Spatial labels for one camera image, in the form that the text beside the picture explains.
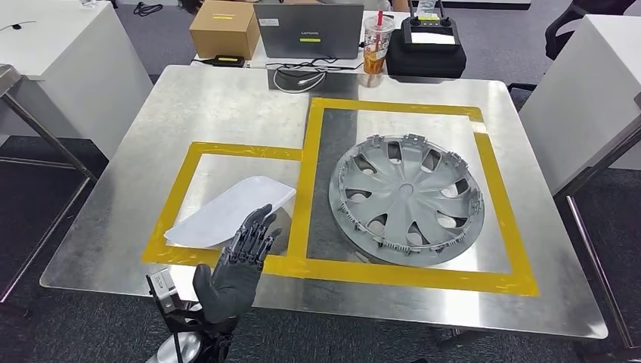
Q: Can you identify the grey laptop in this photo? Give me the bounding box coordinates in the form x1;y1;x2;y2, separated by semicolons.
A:
253;4;365;61

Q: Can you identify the grey wheel cover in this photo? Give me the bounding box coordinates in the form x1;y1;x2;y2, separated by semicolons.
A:
329;133;486;268

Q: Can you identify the black office chair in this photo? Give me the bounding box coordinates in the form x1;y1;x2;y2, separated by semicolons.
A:
508;0;637;95

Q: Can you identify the plastic drink cup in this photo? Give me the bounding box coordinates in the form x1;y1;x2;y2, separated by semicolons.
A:
363;11;397;76

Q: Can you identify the white plastic part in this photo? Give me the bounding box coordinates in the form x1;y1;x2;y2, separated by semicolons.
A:
164;176;297;250

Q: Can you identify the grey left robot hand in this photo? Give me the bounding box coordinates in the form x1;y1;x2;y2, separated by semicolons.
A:
192;203;283;324

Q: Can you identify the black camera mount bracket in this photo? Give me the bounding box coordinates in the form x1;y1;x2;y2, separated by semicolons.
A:
146;272;237;363

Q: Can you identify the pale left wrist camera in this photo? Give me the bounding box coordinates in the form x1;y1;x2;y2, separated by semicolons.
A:
150;268;180;303

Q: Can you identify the wide yellow tape outline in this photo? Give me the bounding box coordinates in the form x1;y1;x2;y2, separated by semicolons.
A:
141;96;540;297

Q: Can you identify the steel workbench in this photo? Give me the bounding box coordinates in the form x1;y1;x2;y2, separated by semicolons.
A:
39;65;609;340

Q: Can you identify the brown cardboard box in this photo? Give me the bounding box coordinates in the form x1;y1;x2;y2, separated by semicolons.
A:
189;0;262;61

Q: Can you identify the black carrying case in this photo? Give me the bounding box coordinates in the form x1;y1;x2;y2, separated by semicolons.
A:
386;29;468;80

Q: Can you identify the black power adapter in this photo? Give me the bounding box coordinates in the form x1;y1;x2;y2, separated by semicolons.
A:
212;54;247;69

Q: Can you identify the black remote controller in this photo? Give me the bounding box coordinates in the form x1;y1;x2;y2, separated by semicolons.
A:
400;0;462;51

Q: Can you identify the steel table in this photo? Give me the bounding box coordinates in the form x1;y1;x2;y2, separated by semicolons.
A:
0;64;98;305
553;92;641;352

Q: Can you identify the thin black cable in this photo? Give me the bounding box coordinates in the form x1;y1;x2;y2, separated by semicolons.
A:
0;20;38;33

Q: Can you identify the black cable bundle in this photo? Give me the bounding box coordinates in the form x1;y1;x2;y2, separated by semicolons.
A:
192;56;365;73

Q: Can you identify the white cable coil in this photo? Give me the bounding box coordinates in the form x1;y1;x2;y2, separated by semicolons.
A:
272;70;330;95

